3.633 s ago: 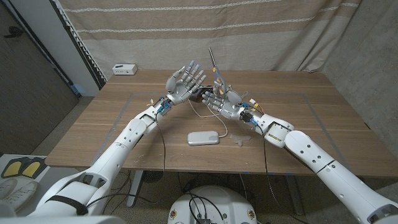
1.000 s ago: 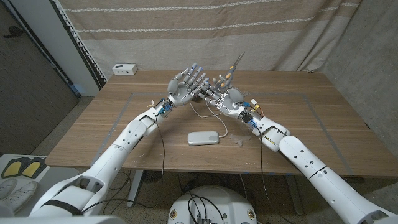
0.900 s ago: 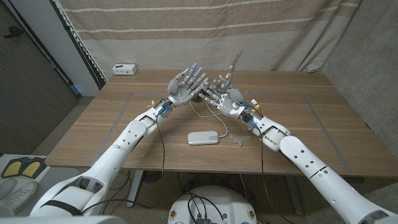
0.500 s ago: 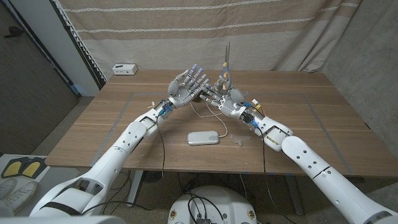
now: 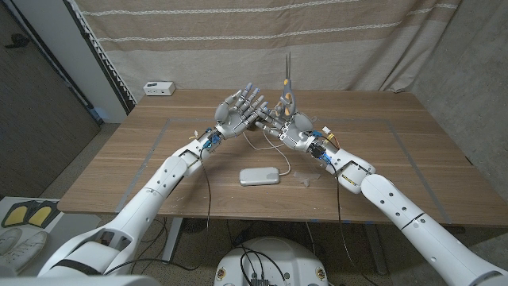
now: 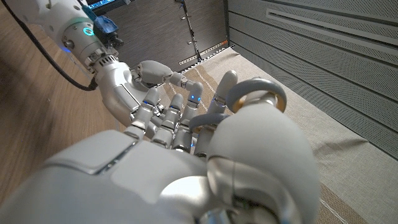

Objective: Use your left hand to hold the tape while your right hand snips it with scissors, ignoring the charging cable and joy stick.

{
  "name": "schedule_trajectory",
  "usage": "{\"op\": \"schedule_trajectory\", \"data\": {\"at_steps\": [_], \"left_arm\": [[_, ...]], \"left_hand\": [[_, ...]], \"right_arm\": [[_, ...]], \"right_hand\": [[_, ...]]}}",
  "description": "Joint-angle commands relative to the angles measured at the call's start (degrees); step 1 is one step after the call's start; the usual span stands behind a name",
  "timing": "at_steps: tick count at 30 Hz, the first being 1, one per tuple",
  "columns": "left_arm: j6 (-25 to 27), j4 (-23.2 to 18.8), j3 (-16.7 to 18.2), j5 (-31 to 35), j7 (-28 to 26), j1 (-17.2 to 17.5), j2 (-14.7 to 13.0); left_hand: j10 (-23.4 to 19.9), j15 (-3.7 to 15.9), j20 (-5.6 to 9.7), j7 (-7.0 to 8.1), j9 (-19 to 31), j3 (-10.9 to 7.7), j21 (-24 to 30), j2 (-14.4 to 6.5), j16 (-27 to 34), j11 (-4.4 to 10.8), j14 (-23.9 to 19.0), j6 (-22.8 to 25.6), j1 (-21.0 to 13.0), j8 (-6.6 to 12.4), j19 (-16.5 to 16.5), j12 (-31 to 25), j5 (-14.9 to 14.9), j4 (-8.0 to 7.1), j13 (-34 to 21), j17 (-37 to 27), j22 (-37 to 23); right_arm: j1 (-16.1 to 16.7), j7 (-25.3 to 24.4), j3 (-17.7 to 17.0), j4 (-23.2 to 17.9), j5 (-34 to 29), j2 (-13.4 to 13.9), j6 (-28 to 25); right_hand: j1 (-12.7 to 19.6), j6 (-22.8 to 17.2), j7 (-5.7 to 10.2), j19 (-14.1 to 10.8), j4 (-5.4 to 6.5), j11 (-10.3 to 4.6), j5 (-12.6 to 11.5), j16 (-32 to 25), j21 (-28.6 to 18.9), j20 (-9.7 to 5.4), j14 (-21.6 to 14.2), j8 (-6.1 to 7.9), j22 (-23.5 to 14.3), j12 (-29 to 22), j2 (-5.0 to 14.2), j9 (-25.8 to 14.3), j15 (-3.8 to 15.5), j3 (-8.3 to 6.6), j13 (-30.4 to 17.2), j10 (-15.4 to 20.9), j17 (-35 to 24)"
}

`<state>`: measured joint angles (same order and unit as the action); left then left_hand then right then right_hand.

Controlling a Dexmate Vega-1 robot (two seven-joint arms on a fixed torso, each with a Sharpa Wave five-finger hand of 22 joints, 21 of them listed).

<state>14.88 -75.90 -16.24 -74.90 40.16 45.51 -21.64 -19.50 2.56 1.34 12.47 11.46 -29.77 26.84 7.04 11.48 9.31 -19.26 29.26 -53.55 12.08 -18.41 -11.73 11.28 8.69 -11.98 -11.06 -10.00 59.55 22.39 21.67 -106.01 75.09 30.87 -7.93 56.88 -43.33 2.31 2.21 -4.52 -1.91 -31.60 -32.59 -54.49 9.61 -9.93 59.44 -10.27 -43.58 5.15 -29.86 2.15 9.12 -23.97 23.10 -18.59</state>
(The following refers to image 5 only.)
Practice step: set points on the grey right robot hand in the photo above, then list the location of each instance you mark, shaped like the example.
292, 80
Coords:
295, 133

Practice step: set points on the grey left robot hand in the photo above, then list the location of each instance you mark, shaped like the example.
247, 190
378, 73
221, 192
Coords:
232, 119

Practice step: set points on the clear plastic bag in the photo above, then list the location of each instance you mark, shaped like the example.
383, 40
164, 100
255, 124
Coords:
306, 176

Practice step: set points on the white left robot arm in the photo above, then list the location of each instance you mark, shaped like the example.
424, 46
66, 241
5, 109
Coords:
147, 198

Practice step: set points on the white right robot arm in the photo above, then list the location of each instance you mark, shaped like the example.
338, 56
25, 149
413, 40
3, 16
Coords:
416, 222

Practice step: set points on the silver power bank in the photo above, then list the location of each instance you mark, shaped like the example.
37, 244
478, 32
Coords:
259, 176

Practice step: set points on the white power strip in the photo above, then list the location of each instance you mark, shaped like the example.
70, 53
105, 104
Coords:
158, 88

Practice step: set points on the beige striped curtain backdrop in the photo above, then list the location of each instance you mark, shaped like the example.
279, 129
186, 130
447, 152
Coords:
258, 39

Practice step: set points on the black round floor object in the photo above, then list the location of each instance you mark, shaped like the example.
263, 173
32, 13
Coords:
194, 225

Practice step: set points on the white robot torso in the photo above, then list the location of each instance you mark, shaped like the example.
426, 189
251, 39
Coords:
274, 258

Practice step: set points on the white table leg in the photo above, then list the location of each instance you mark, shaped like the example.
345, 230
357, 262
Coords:
375, 250
171, 240

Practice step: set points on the white sneaker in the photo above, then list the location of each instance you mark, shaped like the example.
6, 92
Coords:
28, 248
8, 240

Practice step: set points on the black zigzag frame strip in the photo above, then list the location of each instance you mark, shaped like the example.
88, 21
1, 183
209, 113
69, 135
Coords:
101, 59

